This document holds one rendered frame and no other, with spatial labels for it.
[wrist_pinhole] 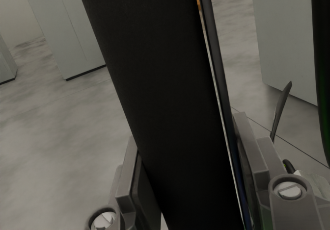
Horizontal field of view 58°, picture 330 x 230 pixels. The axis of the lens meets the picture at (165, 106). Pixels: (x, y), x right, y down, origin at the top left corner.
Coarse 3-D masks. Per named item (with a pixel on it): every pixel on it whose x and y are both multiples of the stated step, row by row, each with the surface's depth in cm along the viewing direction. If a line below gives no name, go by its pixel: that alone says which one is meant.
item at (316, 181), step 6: (300, 174) 62; (306, 174) 63; (312, 174) 64; (312, 180) 62; (318, 180) 62; (324, 180) 64; (312, 186) 60; (318, 186) 61; (324, 186) 61; (318, 192) 59; (324, 192) 59
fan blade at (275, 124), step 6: (288, 84) 43; (288, 90) 42; (282, 96) 44; (282, 102) 42; (276, 108) 49; (282, 108) 41; (276, 114) 45; (276, 120) 42; (276, 126) 41; (252, 228) 42
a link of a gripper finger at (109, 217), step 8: (96, 208) 10; (104, 208) 10; (112, 208) 10; (88, 216) 10; (96, 216) 10; (104, 216) 10; (112, 216) 10; (120, 216) 10; (88, 224) 10; (96, 224) 10; (104, 224) 10; (112, 224) 9; (120, 224) 9
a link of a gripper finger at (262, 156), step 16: (240, 112) 12; (240, 128) 11; (240, 144) 11; (256, 144) 10; (272, 144) 11; (240, 160) 11; (256, 160) 10; (272, 160) 11; (256, 176) 9; (272, 176) 10; (256, 192) 10; (256, 208) 10; (320, 208) 8; (256, 224) 11; (272, 224) 9
